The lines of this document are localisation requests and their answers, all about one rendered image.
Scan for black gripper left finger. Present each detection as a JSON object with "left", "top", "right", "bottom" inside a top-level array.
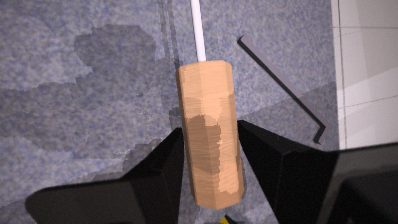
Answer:
[{"left": 24, "top": 127, "right": 184, "bottom": 224}]

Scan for tan-handled tool with white shaft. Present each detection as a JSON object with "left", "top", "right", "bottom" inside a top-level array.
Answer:
[{"left": 175, "top": 0, "right": 244, "bottom": 210}]

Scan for yellow and black box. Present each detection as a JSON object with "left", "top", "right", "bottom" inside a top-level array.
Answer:
[{"left": 219, "top": 214, "right": 238, "bottom": 224}]

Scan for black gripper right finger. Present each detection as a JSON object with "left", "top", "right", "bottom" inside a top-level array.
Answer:
[{"left": 237, "top": 120, "right": 398, "bottom": 224}]

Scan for black l-shaped hook tool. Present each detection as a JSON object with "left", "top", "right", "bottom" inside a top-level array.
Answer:
[{"left": 237, "top": 34, "right": 332, "bottom": 145}]

